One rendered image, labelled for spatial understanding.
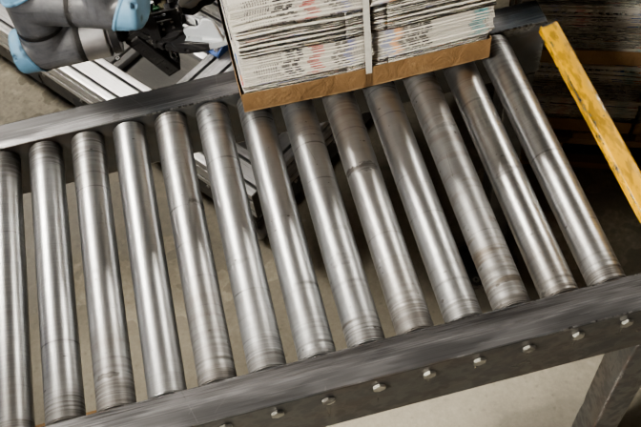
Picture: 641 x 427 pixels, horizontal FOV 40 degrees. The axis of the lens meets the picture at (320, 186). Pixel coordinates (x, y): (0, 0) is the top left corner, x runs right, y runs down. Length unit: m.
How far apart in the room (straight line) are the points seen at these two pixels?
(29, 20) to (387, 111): 0.55
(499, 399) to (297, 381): 0.91
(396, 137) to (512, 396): 0.84
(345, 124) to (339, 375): 0.39
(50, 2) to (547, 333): 0.83
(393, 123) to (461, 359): 0.38
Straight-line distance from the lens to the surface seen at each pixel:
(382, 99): 1.34
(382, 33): 1.28
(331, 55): 1.28
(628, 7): 1.87
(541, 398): 1.98
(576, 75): 1.36
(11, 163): 1.40
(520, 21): 1.45
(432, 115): 1.32
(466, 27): 1.33
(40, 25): 1.41
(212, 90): 1.38
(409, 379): 1.14
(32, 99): 2.60
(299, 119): 1.32
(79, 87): 2.29
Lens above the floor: 1.83
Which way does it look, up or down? 56 degrees down
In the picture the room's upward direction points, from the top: 8 degrees counter-clockwise
